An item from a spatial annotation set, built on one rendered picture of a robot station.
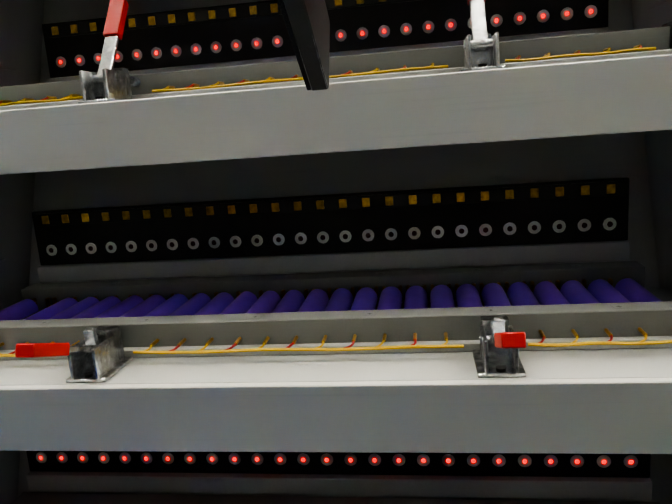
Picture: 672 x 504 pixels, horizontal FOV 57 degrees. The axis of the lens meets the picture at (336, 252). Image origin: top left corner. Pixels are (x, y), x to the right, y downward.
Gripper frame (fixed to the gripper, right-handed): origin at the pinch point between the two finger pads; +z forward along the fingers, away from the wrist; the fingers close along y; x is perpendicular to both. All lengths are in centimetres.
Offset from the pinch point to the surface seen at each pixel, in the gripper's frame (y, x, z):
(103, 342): -11.4, -5.5, 21.2
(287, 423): 1.2, -10.8, 22.0
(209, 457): -9.4, -12.2, 38.1
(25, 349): -12.2, -7.3, 14.6
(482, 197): 15.2, 8.8, 32.4
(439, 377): 10.7, -8.2, 21.4
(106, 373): -11.3, -7.5, 22.0
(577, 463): 21.5, -12.6, 38.1
